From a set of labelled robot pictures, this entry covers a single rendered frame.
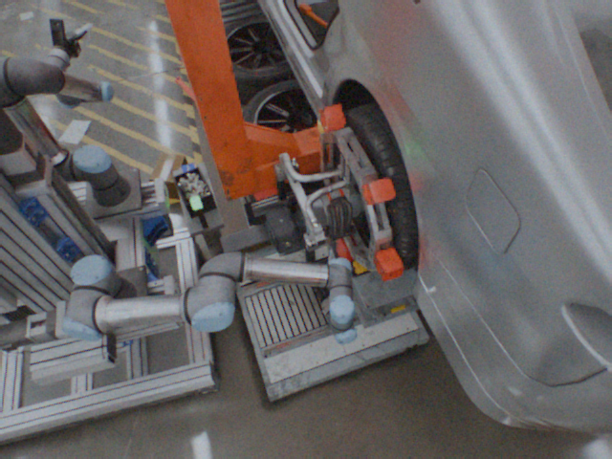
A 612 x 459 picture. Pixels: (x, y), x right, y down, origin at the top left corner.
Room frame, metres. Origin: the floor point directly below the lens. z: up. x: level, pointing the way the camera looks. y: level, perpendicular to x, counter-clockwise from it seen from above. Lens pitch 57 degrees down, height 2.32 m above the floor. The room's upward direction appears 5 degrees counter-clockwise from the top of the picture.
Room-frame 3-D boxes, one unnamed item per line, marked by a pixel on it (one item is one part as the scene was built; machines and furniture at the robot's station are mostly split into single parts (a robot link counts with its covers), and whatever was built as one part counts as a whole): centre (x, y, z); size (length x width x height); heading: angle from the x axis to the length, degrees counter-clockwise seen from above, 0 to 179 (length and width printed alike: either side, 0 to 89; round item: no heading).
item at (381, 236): (1.10, -0.19, 0.85); 0.54 x 0.07 x 0.54; 16
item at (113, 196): (1.26, 0.79, 0.87); 0.15 x 0.15 x 0.10
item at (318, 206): (1.08, -0.12, 0.85); 0.21 x 0.14 x 0.14; 106
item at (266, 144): (1.58, -0.01, 0.69); 0.52 x 0.17 x 0.35; 106
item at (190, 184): (1.47, 0.53, 0.51); 0.20 x 0.14 x 0.13; 23
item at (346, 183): (0.97, -0.10, 1.03); 0.19 x 0.18 x 0.11; 106
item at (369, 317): (1.14, -0.35, 0.13); 0.50 x 0.36 x 0.10; 16
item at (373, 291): (1.14, -0.35, 0.32); 0.40 x 0.30 x 0.28; 16
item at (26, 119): (1.27, 0.92, 1.19); 0.15 x 0.12 x 0.55; 86
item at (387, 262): (0.80, -0.28, 0.85); 0.09 x 0.08 x 0.07; 16
